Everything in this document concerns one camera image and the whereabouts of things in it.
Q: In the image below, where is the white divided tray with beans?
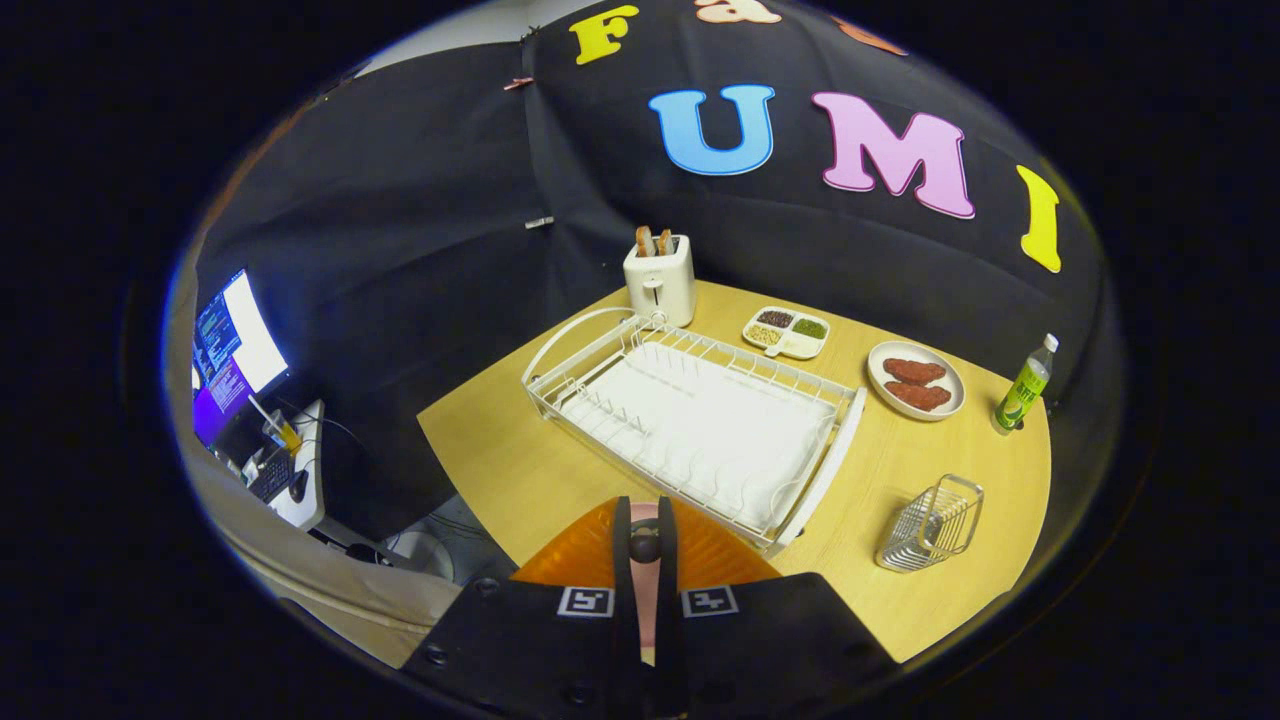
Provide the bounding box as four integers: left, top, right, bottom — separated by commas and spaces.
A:
742, 306, 830, 361

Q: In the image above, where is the cup with straw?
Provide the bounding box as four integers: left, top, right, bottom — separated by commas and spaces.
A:
248, 395, 303, 457

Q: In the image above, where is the white toaster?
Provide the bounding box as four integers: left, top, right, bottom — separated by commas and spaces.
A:
623, 234, 697, 329

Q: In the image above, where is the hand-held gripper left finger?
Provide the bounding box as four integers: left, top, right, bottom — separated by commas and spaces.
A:
400, 496, 643, 717

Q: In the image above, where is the black keyboard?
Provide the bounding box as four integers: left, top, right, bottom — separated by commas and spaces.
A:
248, 450, 297, 503

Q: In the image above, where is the pink plate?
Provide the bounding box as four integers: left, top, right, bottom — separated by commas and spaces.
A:
632, 560, 661, 667

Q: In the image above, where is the white wire dish rack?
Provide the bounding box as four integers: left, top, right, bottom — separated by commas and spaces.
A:
520, 307, 869, 556

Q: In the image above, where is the black backdrop cloth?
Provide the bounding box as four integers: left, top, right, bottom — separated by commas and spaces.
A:
195, 0, 1111, 541

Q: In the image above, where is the white plate with meat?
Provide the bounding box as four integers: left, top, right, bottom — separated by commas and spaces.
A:
867, 341, 966, 422

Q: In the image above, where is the white side desk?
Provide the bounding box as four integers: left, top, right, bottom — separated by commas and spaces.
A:
265, 400, 327, 532

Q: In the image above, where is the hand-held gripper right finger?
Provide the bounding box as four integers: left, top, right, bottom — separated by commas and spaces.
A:
655, 496, 901, 717

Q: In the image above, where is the white round floor object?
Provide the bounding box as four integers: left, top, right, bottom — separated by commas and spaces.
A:
385, 528, 457, 583

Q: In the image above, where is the green drink bottle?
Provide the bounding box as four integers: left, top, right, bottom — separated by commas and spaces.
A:
992, 334, 1059, 435

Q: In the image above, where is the beige cloth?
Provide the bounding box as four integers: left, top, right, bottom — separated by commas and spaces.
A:
185, 440, 463, 669

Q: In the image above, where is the metal wire basket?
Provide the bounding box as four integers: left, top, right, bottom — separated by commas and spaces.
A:
875, 474, 985, 573

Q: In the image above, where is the computer monitor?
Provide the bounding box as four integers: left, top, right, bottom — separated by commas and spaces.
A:
192, 270, 291, 448

